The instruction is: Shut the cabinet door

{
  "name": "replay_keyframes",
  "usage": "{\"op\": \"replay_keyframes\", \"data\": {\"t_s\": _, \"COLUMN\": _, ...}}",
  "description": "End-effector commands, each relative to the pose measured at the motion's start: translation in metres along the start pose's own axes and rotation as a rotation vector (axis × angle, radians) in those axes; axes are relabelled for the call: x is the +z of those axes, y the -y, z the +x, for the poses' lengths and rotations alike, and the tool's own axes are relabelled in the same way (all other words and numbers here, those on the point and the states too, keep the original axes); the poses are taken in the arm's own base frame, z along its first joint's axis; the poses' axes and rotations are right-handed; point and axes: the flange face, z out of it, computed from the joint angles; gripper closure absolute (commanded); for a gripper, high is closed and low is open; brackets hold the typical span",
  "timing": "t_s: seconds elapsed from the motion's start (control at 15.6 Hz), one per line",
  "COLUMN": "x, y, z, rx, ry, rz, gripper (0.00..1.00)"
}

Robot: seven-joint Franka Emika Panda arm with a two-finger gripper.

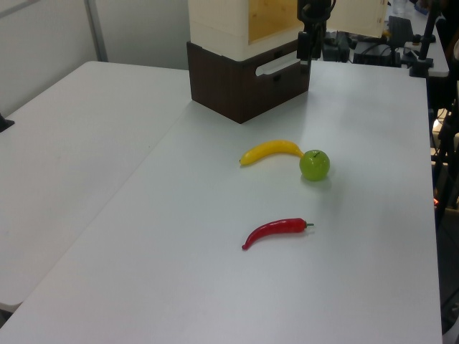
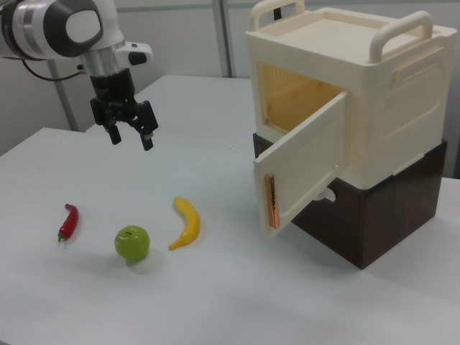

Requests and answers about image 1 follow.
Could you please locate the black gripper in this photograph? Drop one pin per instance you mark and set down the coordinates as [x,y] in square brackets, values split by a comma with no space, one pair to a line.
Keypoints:
[315,9]

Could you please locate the cream cabinet door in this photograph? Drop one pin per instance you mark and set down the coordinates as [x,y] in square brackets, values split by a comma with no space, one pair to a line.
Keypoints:
[358,18]

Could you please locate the cream plastic cabinet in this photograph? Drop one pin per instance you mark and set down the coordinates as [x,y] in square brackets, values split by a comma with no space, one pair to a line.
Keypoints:
[218,25]

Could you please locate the black electronics box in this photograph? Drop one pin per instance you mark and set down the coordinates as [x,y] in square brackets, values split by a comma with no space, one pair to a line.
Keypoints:
[373,53]

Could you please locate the dark brown drawer unit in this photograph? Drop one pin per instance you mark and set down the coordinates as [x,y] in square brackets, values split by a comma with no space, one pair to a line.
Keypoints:
[222,86]

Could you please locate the yellow toy banana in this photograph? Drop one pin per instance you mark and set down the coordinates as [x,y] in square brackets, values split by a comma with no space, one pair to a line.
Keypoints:
[267,148]

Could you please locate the green toy apple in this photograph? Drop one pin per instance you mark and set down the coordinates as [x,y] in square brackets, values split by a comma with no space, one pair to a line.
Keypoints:
[315,166]

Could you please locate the black tripod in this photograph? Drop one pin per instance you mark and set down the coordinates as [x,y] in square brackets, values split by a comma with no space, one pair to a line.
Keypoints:
[448,143]

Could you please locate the red toy chili pepper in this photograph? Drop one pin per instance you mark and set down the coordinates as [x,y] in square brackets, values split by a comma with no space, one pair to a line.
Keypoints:
[274,229]

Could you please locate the black camera stand pole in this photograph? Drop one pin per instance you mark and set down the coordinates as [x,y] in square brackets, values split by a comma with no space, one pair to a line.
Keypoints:
[426,39]

